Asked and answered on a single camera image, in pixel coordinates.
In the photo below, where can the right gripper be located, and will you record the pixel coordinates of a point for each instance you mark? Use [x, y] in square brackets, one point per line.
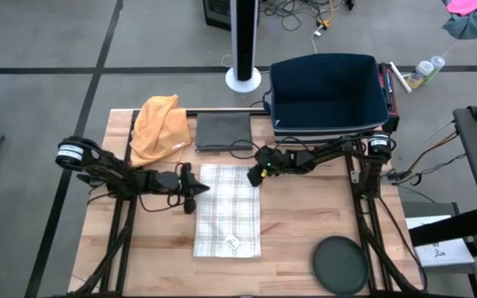
[288, 161]

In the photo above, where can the white black tower fan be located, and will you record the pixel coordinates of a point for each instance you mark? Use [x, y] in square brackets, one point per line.
[242, 41]

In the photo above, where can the black padded bar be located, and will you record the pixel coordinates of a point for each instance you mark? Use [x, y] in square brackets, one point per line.
[449, 227]

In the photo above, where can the white cloth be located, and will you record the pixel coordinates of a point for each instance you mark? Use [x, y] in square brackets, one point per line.
[226, 207]

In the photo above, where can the navy white striped fabric bin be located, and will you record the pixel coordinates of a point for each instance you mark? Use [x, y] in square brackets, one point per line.
[325, 91]

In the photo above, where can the pink cloth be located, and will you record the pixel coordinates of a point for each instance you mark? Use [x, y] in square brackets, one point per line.
[466, 6]

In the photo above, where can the red black tool case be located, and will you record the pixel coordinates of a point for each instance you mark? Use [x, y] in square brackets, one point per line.
[391, 95]

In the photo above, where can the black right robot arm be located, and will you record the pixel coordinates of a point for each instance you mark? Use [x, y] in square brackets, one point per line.
[338, 151]

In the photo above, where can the dark green round plate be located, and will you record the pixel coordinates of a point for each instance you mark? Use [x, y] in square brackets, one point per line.
[340, 265]

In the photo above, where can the yellow towel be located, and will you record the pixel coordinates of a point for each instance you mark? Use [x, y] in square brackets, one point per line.
[160, 128]

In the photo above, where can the green bottle white cap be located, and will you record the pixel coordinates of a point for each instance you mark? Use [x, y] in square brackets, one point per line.
[437, 63]

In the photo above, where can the white handwritten paper tag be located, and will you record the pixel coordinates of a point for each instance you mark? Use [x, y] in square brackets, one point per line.
[232, 241]

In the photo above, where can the white plastic tube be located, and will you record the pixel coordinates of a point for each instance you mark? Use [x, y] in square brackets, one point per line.
[400, 76]

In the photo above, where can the grey kitchen towel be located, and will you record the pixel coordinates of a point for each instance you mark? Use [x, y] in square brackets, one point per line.
[224, 132]

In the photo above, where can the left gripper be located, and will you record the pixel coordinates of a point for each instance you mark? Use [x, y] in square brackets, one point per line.
[168, 182]

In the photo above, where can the yellow power plug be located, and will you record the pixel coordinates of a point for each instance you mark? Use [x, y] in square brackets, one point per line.
[324, 23]

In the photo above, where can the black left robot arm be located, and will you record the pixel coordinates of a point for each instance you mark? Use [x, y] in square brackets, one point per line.
[106, 167]

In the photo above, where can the black metal table rail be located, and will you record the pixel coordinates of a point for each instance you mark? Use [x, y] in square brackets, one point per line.
[222, 110]

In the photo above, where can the black box on floor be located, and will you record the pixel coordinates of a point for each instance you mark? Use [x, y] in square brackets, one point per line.
[218, 14]

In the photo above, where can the white printed box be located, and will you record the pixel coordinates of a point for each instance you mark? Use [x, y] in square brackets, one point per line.
[441, 252]

